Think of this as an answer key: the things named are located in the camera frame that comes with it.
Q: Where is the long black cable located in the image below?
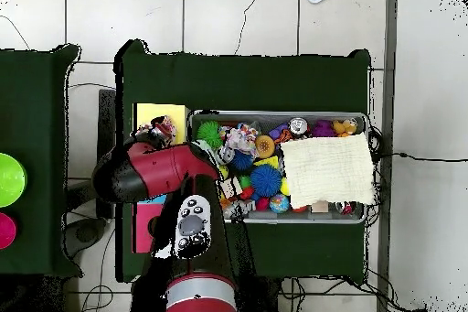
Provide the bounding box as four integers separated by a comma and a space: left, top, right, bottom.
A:
372, 150, 468, 164

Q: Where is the silver drink can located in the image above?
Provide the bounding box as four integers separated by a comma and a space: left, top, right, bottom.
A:
289, 116, 309, 135

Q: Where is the wire mesh bin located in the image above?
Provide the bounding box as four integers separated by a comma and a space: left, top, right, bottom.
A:
186, 108, 368, 224

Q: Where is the globe print ball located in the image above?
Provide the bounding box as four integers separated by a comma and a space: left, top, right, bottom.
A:
269, 193, 291, 214

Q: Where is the purple knobbly ball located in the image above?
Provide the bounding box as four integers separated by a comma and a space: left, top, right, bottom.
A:
310, 119, 335, 138

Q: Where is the large blue spiky ball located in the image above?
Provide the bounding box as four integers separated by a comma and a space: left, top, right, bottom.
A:
249, 163, 282, 198

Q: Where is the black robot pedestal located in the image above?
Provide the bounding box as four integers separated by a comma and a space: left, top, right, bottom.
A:
237, 276, 282, 312

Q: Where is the dark grey floor pedal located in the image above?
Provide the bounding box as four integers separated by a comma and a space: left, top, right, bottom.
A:
64, 216, 108, 258

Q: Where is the green spiky ball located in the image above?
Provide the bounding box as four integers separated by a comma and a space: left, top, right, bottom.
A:
196, 120, 224, 149

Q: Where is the green covered side table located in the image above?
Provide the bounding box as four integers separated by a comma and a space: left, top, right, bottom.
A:
0, 43, 83, 278

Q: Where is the toy burger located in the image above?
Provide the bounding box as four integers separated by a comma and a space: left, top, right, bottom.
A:
254, 134, 276, 159

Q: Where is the bright green round bowl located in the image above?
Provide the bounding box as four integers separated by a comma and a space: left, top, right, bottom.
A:
0, 152, 28, 209

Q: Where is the wooden box with three holes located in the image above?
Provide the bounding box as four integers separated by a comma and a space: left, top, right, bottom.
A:
131, 102, 191, 254

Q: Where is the pink round bowl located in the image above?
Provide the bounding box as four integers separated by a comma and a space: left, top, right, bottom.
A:
0, 211, 18, 251

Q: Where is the cream muslin cloth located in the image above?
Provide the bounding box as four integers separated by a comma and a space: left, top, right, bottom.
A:
280, 132, 378, 210

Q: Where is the orange yellow plush toy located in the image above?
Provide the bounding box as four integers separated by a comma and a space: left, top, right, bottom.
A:
331, 117, 358, 138

